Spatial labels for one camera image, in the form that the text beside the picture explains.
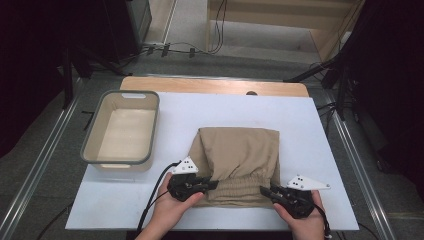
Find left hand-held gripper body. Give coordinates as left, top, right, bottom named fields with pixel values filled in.
left=167, top=156, right=213, bottom=203

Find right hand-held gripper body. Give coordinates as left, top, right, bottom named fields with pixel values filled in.
left=270, top=174, right=332, bottom=220

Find khaki pants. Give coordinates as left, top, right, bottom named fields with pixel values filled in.
left=187, top=126, right=281, bottom=209

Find beige storage basket grey rim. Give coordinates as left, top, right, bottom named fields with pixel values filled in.
left=80, top=89, right=161, bottom=173

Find person's left hand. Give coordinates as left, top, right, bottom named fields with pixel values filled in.
left=155, top=171, right=205, bottom=232

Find person's right hand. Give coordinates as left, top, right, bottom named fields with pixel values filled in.
left=273, top=189, right=326, bottom=235

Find white table mat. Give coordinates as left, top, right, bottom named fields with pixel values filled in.
left=65, top=92, right=360, bottom=232

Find wooden table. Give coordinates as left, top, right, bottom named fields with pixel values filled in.
left=119, top=75, right=310, bottom=98

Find black metal stand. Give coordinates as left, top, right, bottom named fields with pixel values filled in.
left=283, top=54, right=355, bottom=122
left=61, top=43, right=134, bottom=110

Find white power strip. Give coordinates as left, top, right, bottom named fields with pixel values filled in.
left=141, top=41, right=172, bottom=56

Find dark metal cabinet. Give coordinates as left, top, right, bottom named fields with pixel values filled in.
left=99, top=0, right=153, bottom=64

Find light wooden cabinet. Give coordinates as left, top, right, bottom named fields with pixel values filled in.
left=206, top=0, right=365, bottom=63

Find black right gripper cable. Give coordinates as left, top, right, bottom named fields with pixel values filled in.
left=313, top=203, right=333, bottom=240

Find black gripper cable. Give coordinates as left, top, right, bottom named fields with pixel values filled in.
left=313, top=203, right=333, bottom=240
left=135, top=161, right=183, bottom=236

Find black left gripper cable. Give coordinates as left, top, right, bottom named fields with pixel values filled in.
left=135, top=161, right=183, bottom=236

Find aluminium floor rail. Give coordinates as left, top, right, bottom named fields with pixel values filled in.
left=323, top=89, right=398, bottom=240
left=0, top=96, right=81, bottom=240

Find black floor cable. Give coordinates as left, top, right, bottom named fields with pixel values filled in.
left=35, top=202, right=73, bottom=240

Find black hanging cable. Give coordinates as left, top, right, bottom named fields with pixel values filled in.
left=208, top=0, right=229, bottom=55

